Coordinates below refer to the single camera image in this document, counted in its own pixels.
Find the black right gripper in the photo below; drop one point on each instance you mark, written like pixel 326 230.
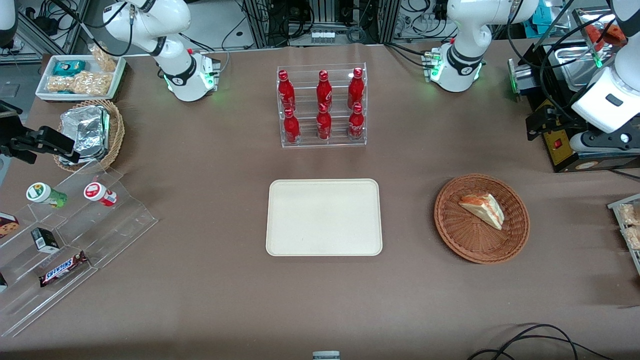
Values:
pixel 11 131

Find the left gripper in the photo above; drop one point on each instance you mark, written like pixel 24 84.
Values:
pixel 556 118

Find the triangular sandwich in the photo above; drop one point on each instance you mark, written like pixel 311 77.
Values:
pixel 487 211

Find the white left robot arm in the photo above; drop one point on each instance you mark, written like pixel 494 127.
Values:
pixel 462 30

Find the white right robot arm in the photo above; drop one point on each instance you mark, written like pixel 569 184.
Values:
pixel 150 20

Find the light oval wicker basket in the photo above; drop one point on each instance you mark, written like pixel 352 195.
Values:
pixel 116 132

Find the white rectangular snack tray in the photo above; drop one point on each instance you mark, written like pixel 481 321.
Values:
pixel 42 87

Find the brown round wicker basket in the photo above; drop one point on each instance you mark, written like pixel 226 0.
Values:
pixel 475 245

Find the cream plastic serving tray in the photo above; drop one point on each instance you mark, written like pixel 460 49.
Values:
pixel 324 217

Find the silver foil containers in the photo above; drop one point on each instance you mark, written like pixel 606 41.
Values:
pixel 87 130

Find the black food warmer cabinet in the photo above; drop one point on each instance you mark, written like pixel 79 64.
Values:
pixel 562 155

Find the green lidded drink cup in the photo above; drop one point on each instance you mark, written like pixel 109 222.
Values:
pixel 42 194

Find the red lidded drink cup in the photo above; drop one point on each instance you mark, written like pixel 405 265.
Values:
pixel 97 192

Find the small steel pan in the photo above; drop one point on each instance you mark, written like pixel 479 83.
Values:
pixel 570 60

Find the large clear peanut bag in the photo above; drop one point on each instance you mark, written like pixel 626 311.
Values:
pixel 82 83

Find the teal snack packet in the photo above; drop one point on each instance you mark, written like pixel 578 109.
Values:
pixel 69 67

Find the clear acrylic stepped display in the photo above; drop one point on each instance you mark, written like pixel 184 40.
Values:
pixel 115 225

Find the small black carton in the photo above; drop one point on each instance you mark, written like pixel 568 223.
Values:
pixel 45 240

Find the brown cookie box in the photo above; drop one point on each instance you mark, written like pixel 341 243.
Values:
pixel 7 225

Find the red wrapped food pack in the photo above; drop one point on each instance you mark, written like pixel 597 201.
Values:
pixel 595 35

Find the small clear nut bag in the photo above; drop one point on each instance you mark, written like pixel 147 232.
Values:
pixel 105 59

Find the teal paper sheet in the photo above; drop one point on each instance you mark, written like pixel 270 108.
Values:
pixel 541 14

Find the snickers chocolate bar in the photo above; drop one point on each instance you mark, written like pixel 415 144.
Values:
pixel 62 269

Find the clear bagged pastry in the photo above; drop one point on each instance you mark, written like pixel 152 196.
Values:
pixel 633 238
pixel 629 214

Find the red cola bottle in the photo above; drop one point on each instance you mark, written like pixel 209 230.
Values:
pixel 324 126
pixel 286 90
pixel 356 125
pixel 324 90
pixel 292 129
pixel 356 87

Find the clear acrylic bottle rack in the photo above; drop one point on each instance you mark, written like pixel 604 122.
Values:
pixel 322 144

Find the grey white device top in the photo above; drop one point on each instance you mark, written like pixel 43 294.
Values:
pixel 326 355

